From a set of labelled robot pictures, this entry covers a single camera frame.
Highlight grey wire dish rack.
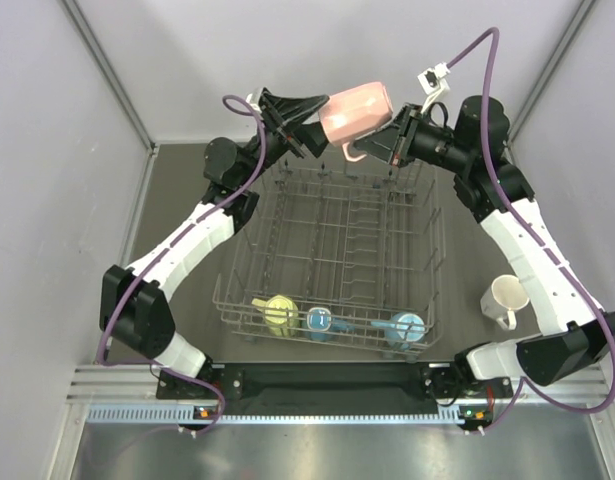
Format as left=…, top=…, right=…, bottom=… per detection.
left=213, top=152, right=445, bottom=360

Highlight blue floral mug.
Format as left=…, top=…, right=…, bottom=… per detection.
left=305, top=306, right=355, bottom=342

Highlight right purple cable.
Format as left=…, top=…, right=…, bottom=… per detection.
left=446, top=27, right=615, bottom=435

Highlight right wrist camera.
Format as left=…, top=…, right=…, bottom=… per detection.
left=417, top=63, right=450, bottom=113

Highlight pink mug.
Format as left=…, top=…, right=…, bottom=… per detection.
left=318, top=81, right=393, bottom=163

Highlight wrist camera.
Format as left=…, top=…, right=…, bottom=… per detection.
left=246, top=87, right=266, bottom=113
left=417, top=63, right=450, bottom=113

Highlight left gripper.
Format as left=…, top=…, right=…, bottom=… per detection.
left=237, top=92, right=343, bottom=188

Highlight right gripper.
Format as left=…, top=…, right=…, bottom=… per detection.
left=355, top=103, right=473, bottom=173

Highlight plain blue mug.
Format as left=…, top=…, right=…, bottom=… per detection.
left=371, top=312, right=427, bottom=351

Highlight purple cable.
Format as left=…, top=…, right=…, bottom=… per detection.
left=94, top=94, right=224, bottom=434
left=446, top=27, right=615, bottom=435

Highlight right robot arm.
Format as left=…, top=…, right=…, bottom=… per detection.
left=352, top=95, right=615, bottom=397

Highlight aluminium frame rail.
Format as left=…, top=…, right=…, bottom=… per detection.
left=65, top=360, right=614, bottom=426

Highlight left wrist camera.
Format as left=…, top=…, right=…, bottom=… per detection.
left=246, top=87, right=266, bottom=113

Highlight yellow mug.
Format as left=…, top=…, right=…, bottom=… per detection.
left=251, top=295, right=299, bottom=338

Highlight white mug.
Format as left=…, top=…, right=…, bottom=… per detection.
left=480, top=274, right=529, bottom=331

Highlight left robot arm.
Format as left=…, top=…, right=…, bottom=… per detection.
left=96, top=88, right=330, bottom=397

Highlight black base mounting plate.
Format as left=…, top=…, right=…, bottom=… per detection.
left=155, top=362, right=512, bottom=402

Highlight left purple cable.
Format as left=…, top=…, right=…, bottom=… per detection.
left=94, top=94, right=224, bottom=434

